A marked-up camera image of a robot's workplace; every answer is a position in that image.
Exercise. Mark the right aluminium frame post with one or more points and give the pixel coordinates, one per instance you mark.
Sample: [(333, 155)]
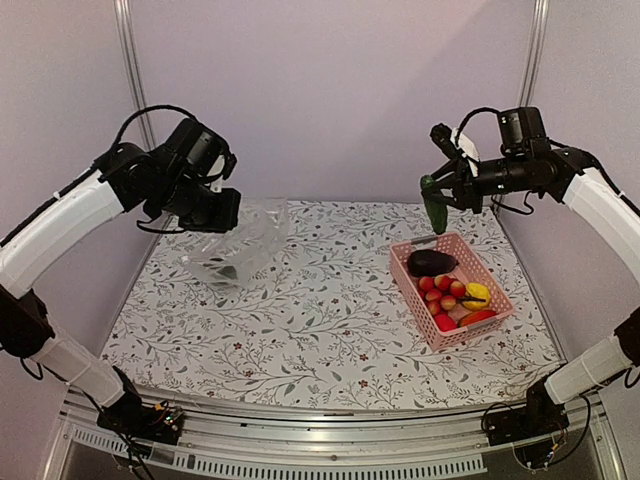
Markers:
[(534, 52)]

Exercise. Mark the green cucumber toy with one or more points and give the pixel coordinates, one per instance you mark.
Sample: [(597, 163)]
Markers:
[(437, 213)]

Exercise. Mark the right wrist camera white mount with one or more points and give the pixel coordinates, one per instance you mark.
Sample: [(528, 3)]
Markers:
[(452, 144)]

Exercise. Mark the clear zip top bag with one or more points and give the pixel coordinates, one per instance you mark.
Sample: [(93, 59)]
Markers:
[(263, 226)]

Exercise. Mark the floral patterned tablecloth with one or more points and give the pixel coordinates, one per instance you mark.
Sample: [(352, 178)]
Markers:
[(323, 325)]

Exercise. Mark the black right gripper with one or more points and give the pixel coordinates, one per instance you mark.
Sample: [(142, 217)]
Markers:
[(467, 195)]

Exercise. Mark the orange red mango toy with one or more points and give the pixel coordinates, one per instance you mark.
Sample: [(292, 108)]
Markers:
[(476, 317)]

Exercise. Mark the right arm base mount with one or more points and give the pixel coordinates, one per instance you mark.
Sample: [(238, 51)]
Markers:
[(539, 416)]

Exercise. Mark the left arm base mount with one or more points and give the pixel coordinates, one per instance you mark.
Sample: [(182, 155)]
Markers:
[(161, 423)]

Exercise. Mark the pink perforated plastic basket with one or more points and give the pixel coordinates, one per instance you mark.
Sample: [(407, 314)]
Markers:
[(469, 269)]

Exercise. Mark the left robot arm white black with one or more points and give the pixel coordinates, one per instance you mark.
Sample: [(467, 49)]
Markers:
[(182, 176)]

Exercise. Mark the red yellow apple toy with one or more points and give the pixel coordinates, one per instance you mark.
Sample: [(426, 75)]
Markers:
[(442, 282)]

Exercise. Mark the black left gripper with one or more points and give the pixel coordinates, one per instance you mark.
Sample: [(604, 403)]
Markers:
[(226, 220)]

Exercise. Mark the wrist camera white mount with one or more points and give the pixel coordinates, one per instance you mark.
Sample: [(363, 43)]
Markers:
[(220, 171), (452, 144)]

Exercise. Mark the small red peach toy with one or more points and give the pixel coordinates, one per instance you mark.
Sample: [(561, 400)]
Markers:
[(448, 302)]

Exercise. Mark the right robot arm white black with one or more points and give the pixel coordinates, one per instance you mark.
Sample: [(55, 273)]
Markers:
[(530, 161)]

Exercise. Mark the aluminium frame post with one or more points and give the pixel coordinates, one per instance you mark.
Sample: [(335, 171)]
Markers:
[(124, 24), (534, 52)]

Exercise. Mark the left aluminium frame post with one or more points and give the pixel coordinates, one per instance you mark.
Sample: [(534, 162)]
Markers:
[(124, 24)]

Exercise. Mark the dark purple eggplant toy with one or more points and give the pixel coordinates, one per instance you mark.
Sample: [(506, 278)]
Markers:
[(431, 263)]

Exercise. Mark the red yellow peach toy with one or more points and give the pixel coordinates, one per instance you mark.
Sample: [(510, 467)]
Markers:
[(425, 283)]

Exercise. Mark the yellow lemon toy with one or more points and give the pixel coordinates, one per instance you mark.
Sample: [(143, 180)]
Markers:
[(477, 297)]

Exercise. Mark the red strawberry toy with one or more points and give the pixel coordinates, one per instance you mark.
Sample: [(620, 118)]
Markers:
[(445, 323)]

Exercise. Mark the front aluminium rail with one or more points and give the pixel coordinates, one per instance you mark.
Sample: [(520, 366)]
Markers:
[(238, 440)]

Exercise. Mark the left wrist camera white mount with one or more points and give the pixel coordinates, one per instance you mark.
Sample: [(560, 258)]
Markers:
[(220, 171)]

